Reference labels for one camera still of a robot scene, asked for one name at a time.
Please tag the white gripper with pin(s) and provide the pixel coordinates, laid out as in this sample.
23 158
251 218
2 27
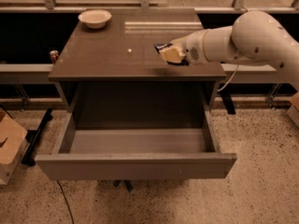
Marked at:
192 50

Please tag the blue rxbar blueberry wrapper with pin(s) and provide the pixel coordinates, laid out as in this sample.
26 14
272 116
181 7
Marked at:
158 47

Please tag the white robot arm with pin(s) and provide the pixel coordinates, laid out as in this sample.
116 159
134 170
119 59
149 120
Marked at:
255 37

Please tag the grey drawer cabinet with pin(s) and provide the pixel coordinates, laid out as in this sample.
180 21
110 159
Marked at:
113 78

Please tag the open grey top drawer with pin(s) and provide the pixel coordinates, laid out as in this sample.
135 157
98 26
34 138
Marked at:
102 145

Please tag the white paper bowl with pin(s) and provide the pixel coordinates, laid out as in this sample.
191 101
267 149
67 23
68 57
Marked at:
95 19

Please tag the red soda can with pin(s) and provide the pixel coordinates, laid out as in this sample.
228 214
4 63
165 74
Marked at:
54 55

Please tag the black metal floor bar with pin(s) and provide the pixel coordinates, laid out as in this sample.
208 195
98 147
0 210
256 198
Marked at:
32 137

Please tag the cardboard box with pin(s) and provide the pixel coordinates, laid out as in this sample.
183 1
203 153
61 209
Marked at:
12 144

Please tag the metal window rail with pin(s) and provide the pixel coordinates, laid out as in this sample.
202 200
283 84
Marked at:
124 3

